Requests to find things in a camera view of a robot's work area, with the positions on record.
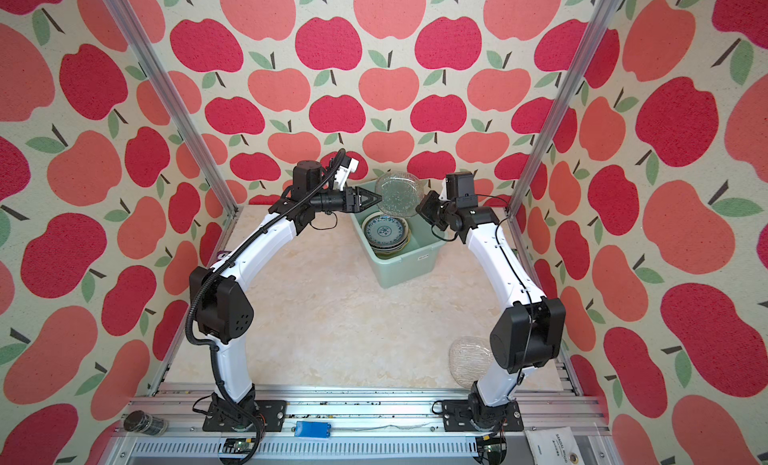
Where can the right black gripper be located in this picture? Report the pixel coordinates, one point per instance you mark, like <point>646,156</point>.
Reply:
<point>424,206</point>

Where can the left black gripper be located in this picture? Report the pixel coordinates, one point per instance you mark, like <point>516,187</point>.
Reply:
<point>351,204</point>

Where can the smoky brown glass plate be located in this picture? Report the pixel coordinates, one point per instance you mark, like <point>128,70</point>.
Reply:
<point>401,192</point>

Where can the small teal patterned plate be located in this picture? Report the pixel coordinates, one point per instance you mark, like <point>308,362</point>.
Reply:
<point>385,230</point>

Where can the clear textured glass plate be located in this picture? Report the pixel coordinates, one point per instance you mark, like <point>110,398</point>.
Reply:
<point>469,359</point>

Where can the cream plate with bamboo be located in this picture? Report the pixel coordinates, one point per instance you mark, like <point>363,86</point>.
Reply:
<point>387,252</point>

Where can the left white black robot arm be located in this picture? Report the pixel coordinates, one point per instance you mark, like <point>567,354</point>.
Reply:
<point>220,312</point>

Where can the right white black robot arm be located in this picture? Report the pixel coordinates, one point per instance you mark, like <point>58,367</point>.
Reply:
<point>528,333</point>

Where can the mint green plastic bin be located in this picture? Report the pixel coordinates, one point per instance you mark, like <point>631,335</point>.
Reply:
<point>417,259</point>

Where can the blue rectangular box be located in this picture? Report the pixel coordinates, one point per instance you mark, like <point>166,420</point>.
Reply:
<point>312,430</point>

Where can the white paper sheet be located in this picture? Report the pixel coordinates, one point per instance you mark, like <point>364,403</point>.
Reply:
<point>555,446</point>

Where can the green circuit board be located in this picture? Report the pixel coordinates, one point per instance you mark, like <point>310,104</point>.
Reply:
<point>237,446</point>

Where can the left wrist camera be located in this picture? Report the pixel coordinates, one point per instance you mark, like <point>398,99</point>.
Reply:
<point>347,166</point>

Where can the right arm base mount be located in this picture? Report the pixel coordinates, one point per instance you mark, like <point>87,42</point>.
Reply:
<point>472,415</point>

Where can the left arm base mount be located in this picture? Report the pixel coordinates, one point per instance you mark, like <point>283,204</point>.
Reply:
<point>224,417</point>

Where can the left aluminium frame post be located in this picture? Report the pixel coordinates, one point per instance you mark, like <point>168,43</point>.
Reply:
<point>130,25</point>

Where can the aluminium frame post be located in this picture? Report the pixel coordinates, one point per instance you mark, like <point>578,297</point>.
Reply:
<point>130,25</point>
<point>602,16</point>

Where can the right aluminium frame post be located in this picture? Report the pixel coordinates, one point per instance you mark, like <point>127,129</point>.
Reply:
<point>602,16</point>

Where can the aluminium front rail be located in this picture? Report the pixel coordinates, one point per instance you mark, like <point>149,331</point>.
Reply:
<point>369,426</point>

